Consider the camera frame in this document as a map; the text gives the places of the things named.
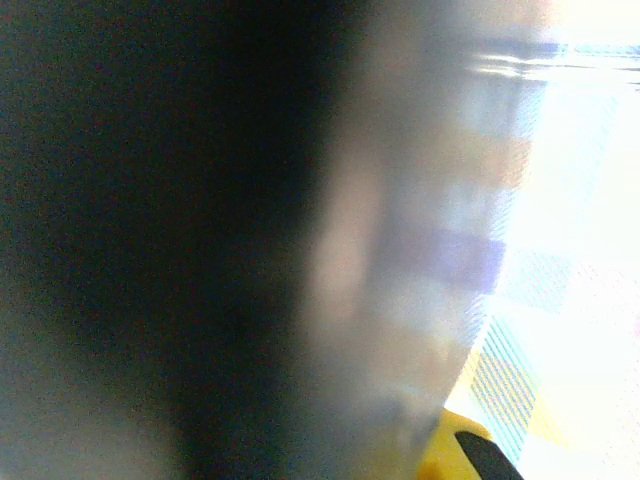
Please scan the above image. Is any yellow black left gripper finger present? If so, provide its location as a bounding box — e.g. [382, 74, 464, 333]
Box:
[417, 409, 524, 480]

